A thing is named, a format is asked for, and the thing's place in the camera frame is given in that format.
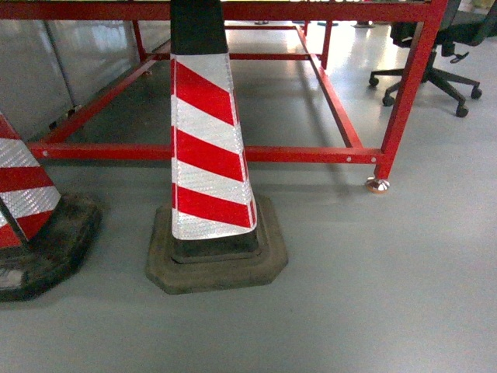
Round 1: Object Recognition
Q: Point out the red white traffic cone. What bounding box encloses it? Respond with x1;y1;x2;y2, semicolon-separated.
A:
146;1;288;295

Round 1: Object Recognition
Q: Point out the black office chair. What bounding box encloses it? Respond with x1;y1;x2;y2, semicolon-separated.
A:
367;0;497;118

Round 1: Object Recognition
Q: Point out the red metal table frame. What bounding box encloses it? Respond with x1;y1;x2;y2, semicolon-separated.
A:
1;20;454;202

